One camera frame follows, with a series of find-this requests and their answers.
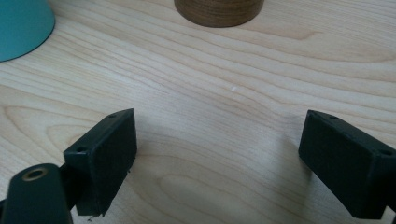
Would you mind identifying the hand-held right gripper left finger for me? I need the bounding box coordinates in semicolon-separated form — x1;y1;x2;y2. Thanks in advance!
63;107;138;217

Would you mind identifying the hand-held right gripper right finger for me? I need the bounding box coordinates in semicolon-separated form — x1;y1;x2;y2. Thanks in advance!
298;109;396;220

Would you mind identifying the teal bowl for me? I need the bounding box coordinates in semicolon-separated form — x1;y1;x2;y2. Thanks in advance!
0;0;56;63

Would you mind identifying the brown wooden round container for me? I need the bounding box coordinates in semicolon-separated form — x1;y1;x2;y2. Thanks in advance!
173;0;265;29

